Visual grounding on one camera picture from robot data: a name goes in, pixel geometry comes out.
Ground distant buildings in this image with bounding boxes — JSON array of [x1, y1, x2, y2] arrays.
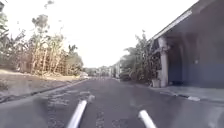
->
[[83, 60, 122, 80]]

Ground broad-leaved green bushes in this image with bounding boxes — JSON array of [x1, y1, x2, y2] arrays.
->
[[118, 30, 162, 84]]

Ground dark asphalt road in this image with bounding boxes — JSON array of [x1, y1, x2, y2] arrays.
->
[[0, 77, 224, 128]]

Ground robot's own part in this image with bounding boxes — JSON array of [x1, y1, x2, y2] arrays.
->
[[137, 109, 158, 128], [66, 99, 88, 128]]

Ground row of trees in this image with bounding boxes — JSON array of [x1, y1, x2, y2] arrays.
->
[[0, 0, 85, 77]]

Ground kerb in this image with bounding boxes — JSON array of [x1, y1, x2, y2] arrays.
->
[[0, 78, 90, 104]]

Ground bare dirt ground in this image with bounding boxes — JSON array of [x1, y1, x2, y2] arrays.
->
[[0, 68, 86, 98]]

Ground grey building with pillar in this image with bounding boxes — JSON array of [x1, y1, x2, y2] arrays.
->
[[151, 0, 224, 90]]

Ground pale concrete pavement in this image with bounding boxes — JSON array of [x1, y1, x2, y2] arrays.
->
[[148, 84, 224, 104]]

